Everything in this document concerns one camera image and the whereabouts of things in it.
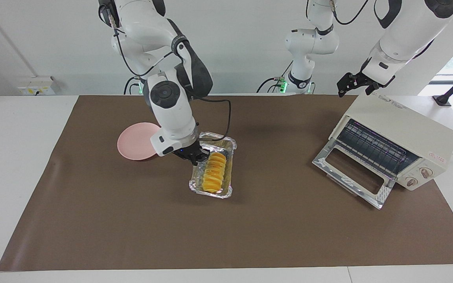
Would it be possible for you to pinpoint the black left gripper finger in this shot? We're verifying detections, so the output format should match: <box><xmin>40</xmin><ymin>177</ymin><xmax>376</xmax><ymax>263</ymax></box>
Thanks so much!
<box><xmin>337</xmin><ymin>73</ymin><xmax>359</xmax><ymax>98</ymax></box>

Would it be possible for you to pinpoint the yellow sliced bread loaf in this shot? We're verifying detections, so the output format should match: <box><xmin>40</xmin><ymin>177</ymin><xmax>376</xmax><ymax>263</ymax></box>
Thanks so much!
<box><xmin>202</xmin><ymin>151</ymin><xmax>227</xmax><ymax>193</ymax></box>

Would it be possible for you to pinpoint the aluminium foil tray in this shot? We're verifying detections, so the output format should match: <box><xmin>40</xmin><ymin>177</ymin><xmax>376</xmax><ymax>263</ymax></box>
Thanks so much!
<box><xmin>189</xmin><ymin>131</ymin><xmax>238</xmax><ymax>199</ymax></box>

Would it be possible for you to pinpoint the cream toaster oven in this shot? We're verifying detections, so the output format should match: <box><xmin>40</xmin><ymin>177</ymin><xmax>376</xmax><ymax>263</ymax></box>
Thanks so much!
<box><xmin>329</xmin><ymin>94</ymin><xmax>453</xmax><ymax>192</ymax></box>

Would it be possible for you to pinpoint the glass oven door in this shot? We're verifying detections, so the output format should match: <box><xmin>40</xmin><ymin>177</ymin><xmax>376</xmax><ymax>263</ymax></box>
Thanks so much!
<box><xmin>312</xmin><ymin>138</ymin><xmax>398</xmax><ymax>210</ymax></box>

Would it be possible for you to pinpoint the pink round plate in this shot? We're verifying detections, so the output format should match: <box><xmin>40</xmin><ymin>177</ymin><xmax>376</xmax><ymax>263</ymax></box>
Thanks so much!
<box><xmin>117</xmin><ymin>122</ymin><xmax>162</xmax><ymax>161</ymax></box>

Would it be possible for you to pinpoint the brown table mat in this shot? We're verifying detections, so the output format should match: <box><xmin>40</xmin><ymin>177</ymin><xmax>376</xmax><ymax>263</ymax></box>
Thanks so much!
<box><xmin>0</xmin><ymin>94</ymin><xmax>453</xmax><ymax>272</ymax></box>

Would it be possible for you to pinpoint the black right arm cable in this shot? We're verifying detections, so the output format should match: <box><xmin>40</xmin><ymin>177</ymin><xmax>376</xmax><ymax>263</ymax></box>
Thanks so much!
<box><xmin>100</xmin><ymin>0</ymin><xmax>232</xmax><ymax>144</ymax></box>

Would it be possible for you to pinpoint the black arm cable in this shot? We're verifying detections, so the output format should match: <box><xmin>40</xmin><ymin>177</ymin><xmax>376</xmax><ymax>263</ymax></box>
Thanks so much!
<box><xmin>306</xmin><ymin>0</ymin><xmax>369</xmax><ymax>26</ymax></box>
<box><xmin>100</xmin><ymin>0</ymin><xmax>232</xmax><ymax>144</ymax></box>

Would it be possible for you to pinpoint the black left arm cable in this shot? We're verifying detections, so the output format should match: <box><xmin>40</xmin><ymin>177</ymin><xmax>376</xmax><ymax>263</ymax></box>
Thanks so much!
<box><xmin>306</xmin><ymin>0</ymin><xmax>369</xmax><ymax>26</ymax></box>

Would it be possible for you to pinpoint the metal oven wire rack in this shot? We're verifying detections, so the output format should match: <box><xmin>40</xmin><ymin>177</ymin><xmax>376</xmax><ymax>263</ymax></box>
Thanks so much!
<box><xmin>336</xmin><ymin>119</ymin><xmax>420</xmax><ymax>175</ymax></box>

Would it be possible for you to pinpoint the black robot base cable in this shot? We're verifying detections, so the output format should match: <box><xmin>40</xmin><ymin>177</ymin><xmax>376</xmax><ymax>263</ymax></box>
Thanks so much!
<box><xmin>256</xmin><ymin>61</ymin><xmax>295</xmax><ymax>94</ymax></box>
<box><xmin>123</xmin><ymin>75</ymin><xmax>141</xmax><ymax>95</ymax></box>

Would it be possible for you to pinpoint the white wall power socket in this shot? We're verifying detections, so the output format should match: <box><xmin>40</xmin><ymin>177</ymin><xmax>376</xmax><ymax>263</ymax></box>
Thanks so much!
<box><xmin>17</xmin><ymin>76</ymin><xmax>56</xmax><ymax>96</ymax></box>

